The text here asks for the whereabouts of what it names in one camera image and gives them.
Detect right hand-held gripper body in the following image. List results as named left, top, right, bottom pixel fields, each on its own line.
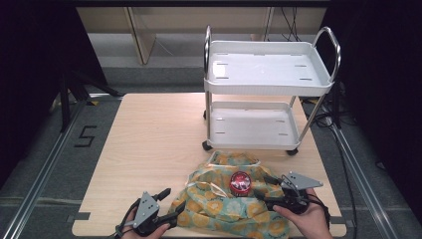
left=270, top=171, right=324, bottom=215

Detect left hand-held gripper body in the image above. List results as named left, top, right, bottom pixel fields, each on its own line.
left=127, top=191, right=167, bottom=237

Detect red round can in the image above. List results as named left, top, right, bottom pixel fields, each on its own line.
left=228, top=170, right=253, bottom=197

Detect white two-tier trolley cart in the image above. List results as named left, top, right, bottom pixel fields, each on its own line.
left=202, top=24, right=342, bottom=157

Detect person's left hand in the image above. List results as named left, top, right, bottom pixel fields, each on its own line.
left=120, top=208, right=172, bottom=239

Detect person's right hand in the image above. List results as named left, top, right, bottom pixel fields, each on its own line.
left=272, top=188, right=329, bottom=239

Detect yellow green floral cloth bag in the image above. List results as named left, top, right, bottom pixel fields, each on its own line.
left=168, top=150, right=292, bottom=239

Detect black metal stand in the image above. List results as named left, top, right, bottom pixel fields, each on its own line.
left=59, top=69, right=122, bottom=133

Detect wooden furniture panel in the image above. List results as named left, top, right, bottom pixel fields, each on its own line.
left=123, top=7, right=157, bottom=66

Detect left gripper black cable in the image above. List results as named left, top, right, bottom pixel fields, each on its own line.
left=113, top=198, right=141, bottom=239

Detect metal floor rail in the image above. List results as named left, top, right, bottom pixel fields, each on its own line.
left=327, top=122, right=396, bottom=239
left=0, top=99, right=89, bottom=239

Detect black floor cables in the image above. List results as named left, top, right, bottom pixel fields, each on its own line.
left=300, top=96, right=342, bottom=130

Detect black hanging cables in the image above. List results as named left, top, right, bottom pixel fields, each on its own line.
left=263, top=6, right=303, bottom=43

